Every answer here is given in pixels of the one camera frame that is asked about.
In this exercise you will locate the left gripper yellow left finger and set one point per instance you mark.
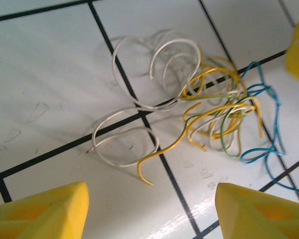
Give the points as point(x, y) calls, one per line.
point(40, 214)

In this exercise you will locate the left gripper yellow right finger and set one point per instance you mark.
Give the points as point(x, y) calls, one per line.
point(259, 216)

